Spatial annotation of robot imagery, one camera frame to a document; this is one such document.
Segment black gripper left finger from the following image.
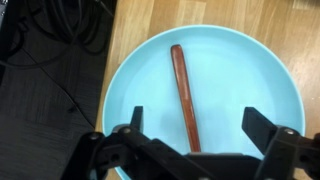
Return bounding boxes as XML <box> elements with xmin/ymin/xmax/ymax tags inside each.
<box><xmin>61</xmin><ymin>106</ymin><xmax>214</xmax><ymax>180</ymax></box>

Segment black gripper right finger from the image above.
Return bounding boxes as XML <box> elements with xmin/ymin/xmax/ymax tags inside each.
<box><xmin>242</xmin><ymin>107</ymin><xmax>320</xmax><ymax>180</ymax></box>

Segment wooden spoon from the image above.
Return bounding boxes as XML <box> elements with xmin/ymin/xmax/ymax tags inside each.
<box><xmin>171</xmin><ymin>45</ymin><xmax>201</xmax><ymax>152</ymax></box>

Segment light blue plate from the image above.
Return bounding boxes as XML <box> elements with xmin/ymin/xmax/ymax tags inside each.
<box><xmin>101</xmin><ymin>24</ymin><xmax>306</xmax><ymax>180</ymax></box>

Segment black cables on floor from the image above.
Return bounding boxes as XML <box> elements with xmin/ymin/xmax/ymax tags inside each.
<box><xmin>0</xmin><ymin>0</ymin><xmax>116</xmax><ymax>71</ymax></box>

